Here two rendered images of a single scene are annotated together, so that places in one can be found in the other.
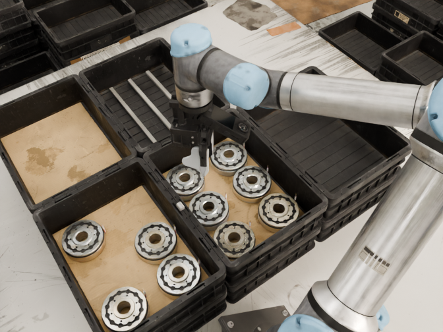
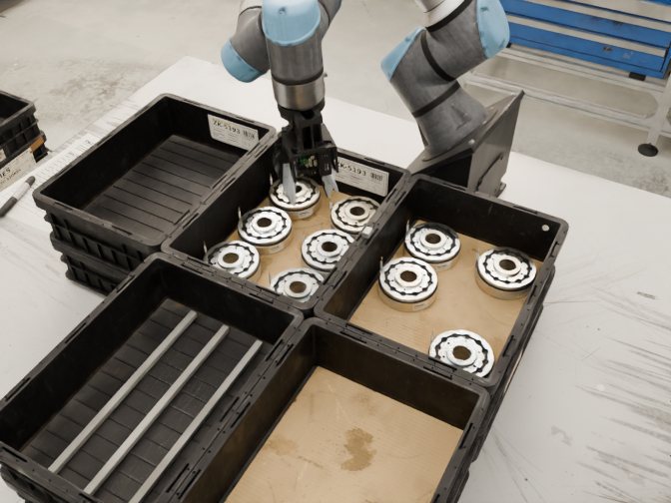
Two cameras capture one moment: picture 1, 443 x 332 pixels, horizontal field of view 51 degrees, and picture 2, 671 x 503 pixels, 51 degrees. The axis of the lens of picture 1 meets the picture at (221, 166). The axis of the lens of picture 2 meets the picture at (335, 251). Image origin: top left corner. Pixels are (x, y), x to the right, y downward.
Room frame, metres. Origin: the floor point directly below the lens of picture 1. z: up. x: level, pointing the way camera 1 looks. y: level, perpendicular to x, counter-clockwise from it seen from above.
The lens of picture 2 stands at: (1.05, 0.86, 1.77)
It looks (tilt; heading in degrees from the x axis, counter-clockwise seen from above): 45 degrees down; 243
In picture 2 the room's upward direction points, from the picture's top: 1 degrees counter-clockwise
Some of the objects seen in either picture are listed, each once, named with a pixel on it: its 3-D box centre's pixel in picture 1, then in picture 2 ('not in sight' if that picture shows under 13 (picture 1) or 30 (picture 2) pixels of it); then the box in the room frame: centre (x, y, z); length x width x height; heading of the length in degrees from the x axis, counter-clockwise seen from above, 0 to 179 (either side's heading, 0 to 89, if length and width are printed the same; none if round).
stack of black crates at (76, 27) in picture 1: (95, 50); not in sight; (1.92, 0.62, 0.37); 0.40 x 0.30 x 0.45; 123
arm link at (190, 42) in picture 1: (193, 57); (294, 34); (0.69, 0.04, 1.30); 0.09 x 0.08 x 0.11; 48
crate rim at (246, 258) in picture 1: (231, 180); (293, 213); (0.68, -0.02, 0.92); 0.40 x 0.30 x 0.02; 33
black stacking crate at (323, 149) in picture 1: (318, 139); (166, 185); (0.84, -0.28, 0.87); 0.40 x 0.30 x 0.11; 33
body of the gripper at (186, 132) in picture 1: (193, 118); (306, 134); (0.68, 0.06, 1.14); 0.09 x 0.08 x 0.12; 80
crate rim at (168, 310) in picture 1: (125, 242); (447, 269); (0.51, 0.23, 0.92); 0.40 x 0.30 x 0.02; 33
